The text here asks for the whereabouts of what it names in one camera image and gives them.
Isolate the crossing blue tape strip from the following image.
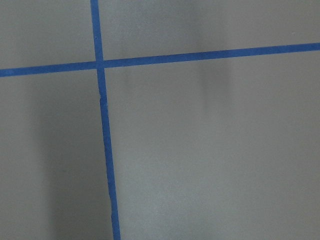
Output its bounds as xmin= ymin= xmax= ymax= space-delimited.
xmin=0 ymin=42 xmax=320 ymax=78

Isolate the long blue tape strip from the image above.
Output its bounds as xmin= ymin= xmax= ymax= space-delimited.
xmin=90 ymin=0 xmax=121 ymax=240

